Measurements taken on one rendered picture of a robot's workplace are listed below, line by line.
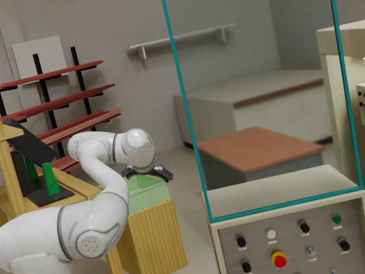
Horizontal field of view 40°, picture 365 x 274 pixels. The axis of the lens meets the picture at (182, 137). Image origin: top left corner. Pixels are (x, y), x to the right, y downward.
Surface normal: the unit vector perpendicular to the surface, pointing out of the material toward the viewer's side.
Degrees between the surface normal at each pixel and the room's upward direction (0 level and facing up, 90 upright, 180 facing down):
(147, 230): 90
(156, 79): 90
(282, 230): 90
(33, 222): 37
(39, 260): 92
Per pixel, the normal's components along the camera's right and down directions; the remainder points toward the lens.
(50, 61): 0.33, 0.11
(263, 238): 0.05, 0.18
